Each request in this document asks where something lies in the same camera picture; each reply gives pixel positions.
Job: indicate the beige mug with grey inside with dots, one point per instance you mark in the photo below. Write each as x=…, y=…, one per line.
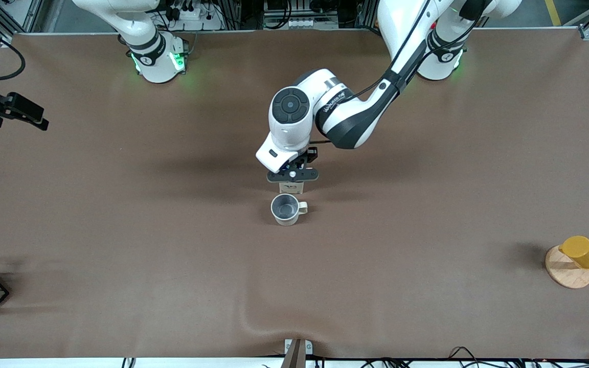
x=287, y=208

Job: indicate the round wooden cup stand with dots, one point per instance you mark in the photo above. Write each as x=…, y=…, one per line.
x=565, y=273

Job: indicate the brown table cloth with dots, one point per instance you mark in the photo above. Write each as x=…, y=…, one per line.
x=294, y=281

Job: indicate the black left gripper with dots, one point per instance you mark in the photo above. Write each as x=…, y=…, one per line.
x=309, y=154

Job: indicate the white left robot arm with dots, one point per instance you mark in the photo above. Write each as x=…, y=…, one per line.
x=350, y=117

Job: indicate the white power strip with plugs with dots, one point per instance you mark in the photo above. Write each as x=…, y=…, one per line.
x=200, y=15

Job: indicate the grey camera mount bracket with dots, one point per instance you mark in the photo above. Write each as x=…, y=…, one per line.
x=297, y=350

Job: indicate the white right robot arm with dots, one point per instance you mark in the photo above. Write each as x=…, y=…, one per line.
x=154, y=56

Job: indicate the yellow cup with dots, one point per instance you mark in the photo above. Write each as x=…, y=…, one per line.
x=583, y=252

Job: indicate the blue white milk carton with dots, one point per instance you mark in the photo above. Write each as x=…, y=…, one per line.
x=288, y=188

